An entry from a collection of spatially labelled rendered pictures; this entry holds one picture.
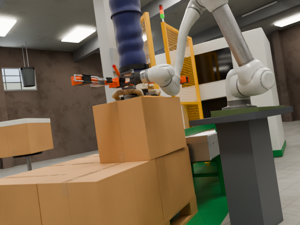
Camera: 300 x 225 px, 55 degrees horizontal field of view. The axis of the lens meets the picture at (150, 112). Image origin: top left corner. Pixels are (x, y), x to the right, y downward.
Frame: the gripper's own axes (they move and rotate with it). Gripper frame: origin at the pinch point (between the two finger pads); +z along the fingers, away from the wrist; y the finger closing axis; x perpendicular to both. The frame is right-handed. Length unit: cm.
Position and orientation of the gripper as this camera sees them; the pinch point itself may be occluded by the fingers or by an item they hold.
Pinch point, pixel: (116, 82)
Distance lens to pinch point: 194.1
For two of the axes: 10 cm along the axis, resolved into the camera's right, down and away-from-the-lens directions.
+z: -8.7, 1.3, 4.7
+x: 4.7, -0.3, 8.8
